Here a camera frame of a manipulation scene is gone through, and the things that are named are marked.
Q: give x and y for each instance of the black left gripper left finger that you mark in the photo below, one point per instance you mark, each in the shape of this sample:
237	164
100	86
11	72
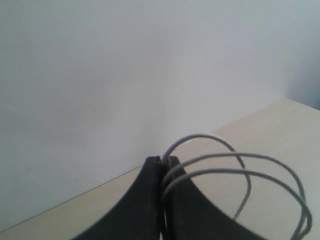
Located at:
136	215

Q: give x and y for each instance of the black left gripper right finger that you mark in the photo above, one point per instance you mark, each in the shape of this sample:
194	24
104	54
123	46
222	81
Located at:
191	216

